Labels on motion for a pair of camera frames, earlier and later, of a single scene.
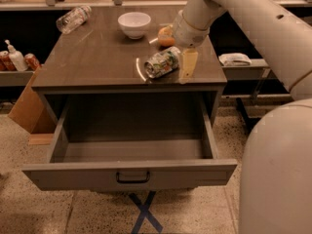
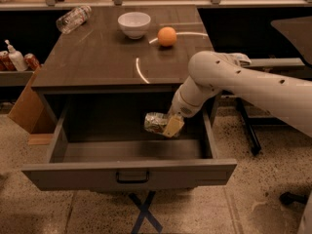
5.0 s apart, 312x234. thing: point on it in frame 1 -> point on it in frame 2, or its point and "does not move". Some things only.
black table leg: [250, 122] does not move
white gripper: [188, 35] -> [181, 109]
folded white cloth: [235, 59] does not move
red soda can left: [6, 63] does not move
